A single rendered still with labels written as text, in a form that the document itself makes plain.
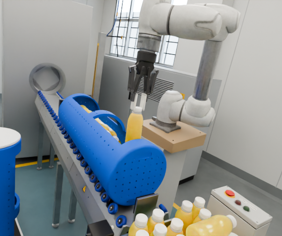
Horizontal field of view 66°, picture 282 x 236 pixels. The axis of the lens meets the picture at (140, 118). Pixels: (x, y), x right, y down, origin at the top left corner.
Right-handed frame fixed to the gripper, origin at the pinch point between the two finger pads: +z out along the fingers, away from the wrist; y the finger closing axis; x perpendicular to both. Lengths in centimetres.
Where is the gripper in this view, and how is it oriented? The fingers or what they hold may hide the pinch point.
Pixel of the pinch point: (138, 102)
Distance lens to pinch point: 89.7
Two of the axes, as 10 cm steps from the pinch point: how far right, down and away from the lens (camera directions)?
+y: -8.3, 0.1, -5.5
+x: 5.2, 3.3, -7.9
